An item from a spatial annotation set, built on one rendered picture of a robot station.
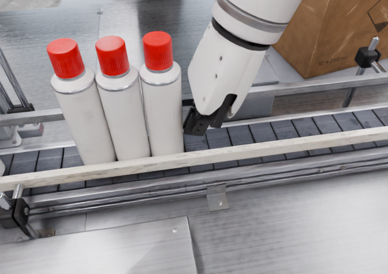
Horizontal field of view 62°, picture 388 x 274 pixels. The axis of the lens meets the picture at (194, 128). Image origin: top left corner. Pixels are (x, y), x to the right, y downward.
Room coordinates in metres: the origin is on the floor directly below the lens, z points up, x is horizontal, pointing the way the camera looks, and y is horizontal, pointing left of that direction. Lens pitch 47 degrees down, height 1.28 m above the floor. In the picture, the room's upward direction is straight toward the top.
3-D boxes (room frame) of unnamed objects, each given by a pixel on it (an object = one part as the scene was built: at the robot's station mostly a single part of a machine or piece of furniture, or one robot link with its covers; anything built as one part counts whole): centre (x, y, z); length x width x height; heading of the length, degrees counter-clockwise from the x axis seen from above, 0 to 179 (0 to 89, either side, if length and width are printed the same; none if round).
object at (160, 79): (0.32, 0.04, 0.98); 0.05 x 0.05 x 0.20
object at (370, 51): (0.45, -0.31, 0.91); 0.07 x 0.03 x 0.16; 10
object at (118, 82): (0.31, 0.09, 0.98); 0.05 x 0.05 x 0.20
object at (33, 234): (0.20, 0.23, 0.89); 0.03 x 0.03 x 0.12; 10
